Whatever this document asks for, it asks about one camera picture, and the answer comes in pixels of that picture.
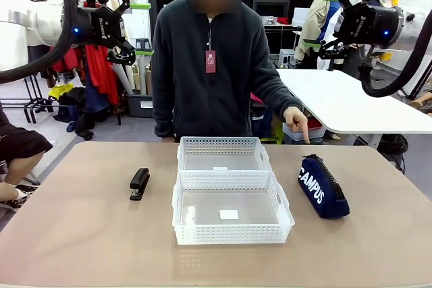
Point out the person's right forearm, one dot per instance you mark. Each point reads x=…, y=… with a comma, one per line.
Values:
x=163, y=119

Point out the white rectangular sticker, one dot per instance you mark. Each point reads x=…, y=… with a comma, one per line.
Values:
x=229, y=214

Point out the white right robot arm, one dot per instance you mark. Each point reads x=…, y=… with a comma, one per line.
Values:
x=416, y=30

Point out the large white perforated basket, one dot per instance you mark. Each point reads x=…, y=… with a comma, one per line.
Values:
x=233, y=232

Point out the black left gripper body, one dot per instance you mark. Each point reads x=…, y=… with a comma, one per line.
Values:
x=98, y=26

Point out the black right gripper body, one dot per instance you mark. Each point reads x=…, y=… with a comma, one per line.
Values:
x=371, y=26

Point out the person's left forearm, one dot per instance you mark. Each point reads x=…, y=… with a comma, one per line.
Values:
x=280, y=95

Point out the black clothes rack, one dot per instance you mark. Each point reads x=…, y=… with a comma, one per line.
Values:
x=33, y=99

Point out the yellow garment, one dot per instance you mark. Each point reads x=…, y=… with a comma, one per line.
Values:
x=60, y=90

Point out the black stapler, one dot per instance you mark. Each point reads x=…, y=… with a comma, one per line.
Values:
x=139, y=183

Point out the seated person in black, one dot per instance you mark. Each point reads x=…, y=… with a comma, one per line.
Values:
x=20, y=143

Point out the small white perforated basket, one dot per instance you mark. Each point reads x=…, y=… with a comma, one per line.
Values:
x=224, y=148

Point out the grey storage bin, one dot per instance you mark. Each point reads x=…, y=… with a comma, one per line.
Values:
x=140, y=106

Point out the rolled paper tubes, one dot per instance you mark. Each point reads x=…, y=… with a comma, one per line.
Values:
x=135, y=79

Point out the navy Campus pencil case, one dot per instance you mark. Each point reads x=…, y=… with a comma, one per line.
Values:
x=324, y=197

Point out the white background table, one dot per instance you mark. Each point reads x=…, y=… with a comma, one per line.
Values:
x=337, y=99

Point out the black bag under table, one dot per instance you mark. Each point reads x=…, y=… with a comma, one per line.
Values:
x=393, y=146

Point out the clear box with red contents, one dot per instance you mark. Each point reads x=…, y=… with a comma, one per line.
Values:
x=317, y=131

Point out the person in dark fleece jacket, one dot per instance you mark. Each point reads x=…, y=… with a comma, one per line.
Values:
x=209, y=99

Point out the red hanging garment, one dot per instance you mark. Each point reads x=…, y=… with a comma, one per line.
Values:
x=101, y=72

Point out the person's left hand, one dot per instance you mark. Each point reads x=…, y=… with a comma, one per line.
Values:
x=295, y=117

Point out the black studded shoe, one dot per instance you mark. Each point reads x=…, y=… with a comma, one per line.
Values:
x=18, y=197

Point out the maroon hanging tag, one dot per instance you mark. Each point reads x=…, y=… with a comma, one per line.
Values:
x=210, y=62

